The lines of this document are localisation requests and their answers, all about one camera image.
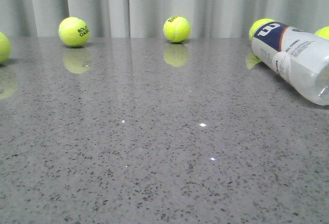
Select white blue tennis ball can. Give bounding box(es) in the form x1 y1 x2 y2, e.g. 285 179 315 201
250 21 328 106

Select centre tennis ball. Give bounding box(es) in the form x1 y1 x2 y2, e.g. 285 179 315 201
163 16 191 43

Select Roland Garros tennis ball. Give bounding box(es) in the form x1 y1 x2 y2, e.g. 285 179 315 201
58 17 89 47

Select Wilson tennis ball right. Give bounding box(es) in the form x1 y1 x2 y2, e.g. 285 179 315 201
249 18 274 40

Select far left tennis ball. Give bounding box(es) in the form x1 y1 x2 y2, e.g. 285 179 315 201
0 32 11 64

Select far right tennis ball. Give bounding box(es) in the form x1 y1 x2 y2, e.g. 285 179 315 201
315 26 329 39

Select grey curtain backdrop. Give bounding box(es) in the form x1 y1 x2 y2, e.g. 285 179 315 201
1 0 328 38

